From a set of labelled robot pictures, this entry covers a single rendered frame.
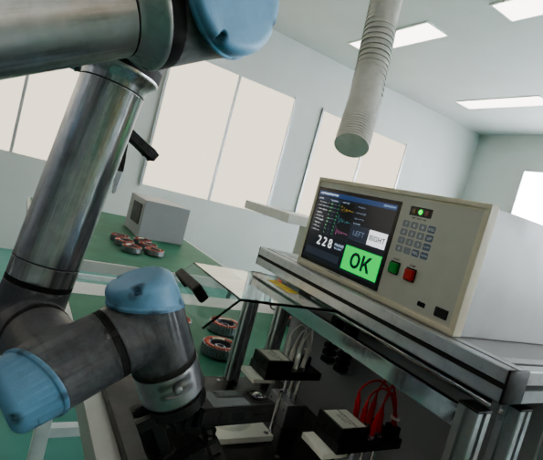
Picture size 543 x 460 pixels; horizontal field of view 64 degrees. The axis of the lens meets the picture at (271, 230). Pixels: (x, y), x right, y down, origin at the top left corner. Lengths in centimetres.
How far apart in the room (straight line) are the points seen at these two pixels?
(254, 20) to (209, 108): 517
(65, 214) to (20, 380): 18
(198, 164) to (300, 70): 190
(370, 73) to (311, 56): 415
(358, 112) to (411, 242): 136
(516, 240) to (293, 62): 556
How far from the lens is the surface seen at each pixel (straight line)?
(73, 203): 53
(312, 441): 79
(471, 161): 873
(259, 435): 96
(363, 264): 86
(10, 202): 528
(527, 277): 84
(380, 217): 85
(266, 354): 96
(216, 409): 57
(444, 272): 74
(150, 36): 41
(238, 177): 577
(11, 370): 46
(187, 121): 550
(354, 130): 202
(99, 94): 54
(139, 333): 47
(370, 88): 220
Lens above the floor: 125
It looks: 4 degrees down
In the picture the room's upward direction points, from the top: 15 degrees clockwise
